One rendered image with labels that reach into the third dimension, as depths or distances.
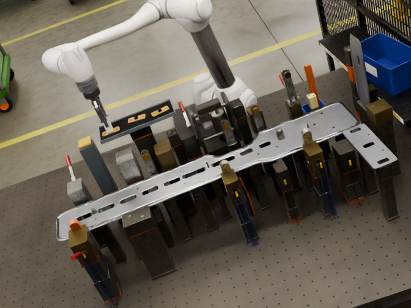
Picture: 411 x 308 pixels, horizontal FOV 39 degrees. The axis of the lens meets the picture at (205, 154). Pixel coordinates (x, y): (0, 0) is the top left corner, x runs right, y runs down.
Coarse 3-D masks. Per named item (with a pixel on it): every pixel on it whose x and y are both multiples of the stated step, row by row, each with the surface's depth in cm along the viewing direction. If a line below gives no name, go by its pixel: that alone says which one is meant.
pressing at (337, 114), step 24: (288, 120) 258; (312, 120) 253; (336, 120) 248; (288, 144) 245; (192, 168) 252; (216, 168) 247; (240, 168) 242; (120, 192) 254; (168, 192) 244; (72, 216) 251; (96, 216) 246; (120, 216) 241
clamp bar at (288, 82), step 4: (284, 72) 252; (288, 72) 249; (284, 76) 250; (288, 76) 249; (284, 80) 252; (288, 80) 254; (284, 84) 254; (288, 84) 254; (292, 84) 254; (288, 88) 255; (292, 88) 255; (288, 92) 255; (292, 92) 256; (288, 96) 256; (292, 96) 257; (296, 96) 256; (296, 100) 258; (292, 104) 258
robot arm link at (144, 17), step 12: (144, 12) 263; (156, 12) 265; (120, 24) 260; (132, 24) 260; (144, 24) 264; (96, 36) 260; (108, 36) 260; (120, 36) 261; (60, 48) 252; (84, 48) 260; (48, 60) 251; (60, 72) 250
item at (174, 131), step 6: (168, 132) 262; (174, 132) 261; (168, 138) 260; (174, 138) 260; (174, 144) 262; (180, 144) 263; (174, 150) 264; (180, 150) 265; (180, 156) 267; (186, 156) 267; (180, 162) 268; (186, 162) 269; (192, 192) 279
